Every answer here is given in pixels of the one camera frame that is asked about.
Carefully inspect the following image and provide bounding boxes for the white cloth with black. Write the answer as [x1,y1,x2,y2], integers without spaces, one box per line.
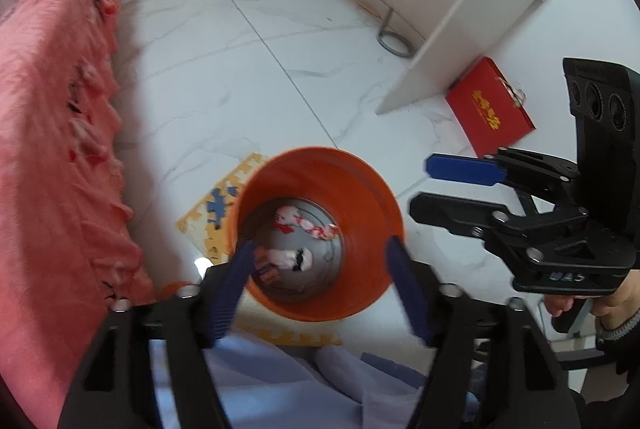
[273,205,338,241]

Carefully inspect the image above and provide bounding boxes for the red devil doll toy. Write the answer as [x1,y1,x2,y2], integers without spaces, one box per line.
[254,247,314,284]

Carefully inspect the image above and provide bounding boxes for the right forearm grey cuff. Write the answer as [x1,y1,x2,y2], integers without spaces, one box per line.
[596,316,639,351]

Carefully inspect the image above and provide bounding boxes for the orange trash bucket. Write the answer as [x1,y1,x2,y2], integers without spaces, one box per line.
[227,148,404,322]

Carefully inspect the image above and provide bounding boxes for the right hand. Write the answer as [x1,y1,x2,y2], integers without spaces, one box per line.
[543,267,640,340]

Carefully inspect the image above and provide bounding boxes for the yellow foam puzzle mat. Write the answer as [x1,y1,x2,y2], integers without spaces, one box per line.
[176,153,343,348]

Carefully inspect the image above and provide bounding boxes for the red gift box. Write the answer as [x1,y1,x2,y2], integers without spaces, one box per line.
[446,56,535,157]

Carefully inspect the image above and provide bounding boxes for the light blue trousers leg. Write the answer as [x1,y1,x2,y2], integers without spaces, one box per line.
[150,326,482,429]

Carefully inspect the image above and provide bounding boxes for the pink heart bedspread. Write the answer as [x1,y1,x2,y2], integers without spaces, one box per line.
[1,0,155,428]

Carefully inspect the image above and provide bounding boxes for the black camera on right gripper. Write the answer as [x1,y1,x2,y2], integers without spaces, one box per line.
[563,58,639,243]

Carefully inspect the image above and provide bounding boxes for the grey coiled cable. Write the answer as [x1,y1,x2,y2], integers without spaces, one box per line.
[376,3,418,59]

